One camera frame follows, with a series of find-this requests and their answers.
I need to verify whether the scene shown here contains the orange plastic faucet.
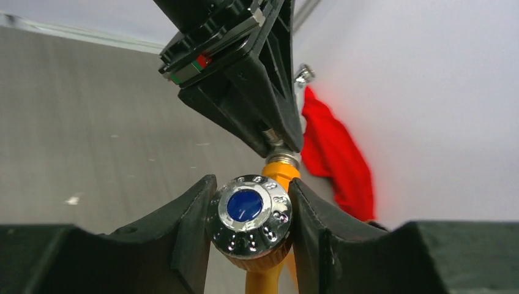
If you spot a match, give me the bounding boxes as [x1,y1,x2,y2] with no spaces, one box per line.
[205,159,301,293]

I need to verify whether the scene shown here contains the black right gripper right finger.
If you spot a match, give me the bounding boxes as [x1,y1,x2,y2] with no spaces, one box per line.
[289,179,518,293]

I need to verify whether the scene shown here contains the red cloth at back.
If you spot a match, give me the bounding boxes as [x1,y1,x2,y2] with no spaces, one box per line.
[302,87,376,222]

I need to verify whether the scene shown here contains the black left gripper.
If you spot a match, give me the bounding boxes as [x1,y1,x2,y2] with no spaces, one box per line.
[158,0,304,157]

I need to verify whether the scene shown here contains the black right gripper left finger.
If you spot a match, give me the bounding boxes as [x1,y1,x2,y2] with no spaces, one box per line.
[1,175,217,293]

